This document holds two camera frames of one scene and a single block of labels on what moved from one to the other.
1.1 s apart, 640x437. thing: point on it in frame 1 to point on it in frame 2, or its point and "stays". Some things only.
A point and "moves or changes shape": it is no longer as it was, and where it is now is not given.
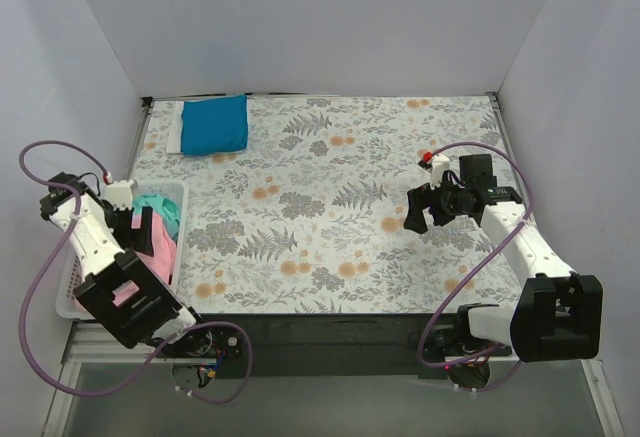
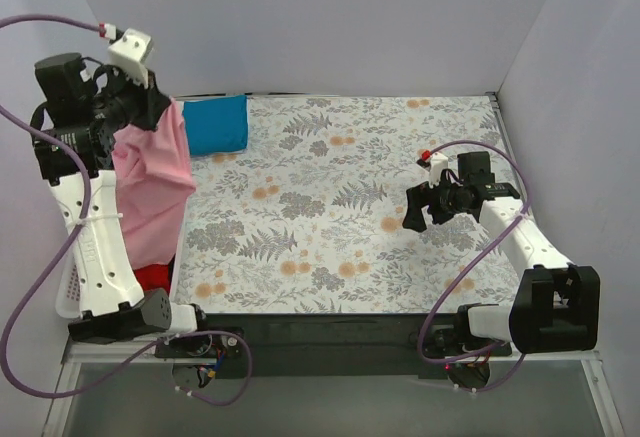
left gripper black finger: (140, 238) to (150, 106)
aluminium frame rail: (92, 343) stays
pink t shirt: (164, 257) moves or changes shape
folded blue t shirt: (214, 125) stays
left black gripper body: (142, 230) to (151, 108)
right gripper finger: (418, 198) stays
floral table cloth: (311, 219) stays
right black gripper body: (426, 202) stays
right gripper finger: (441, 215) stays
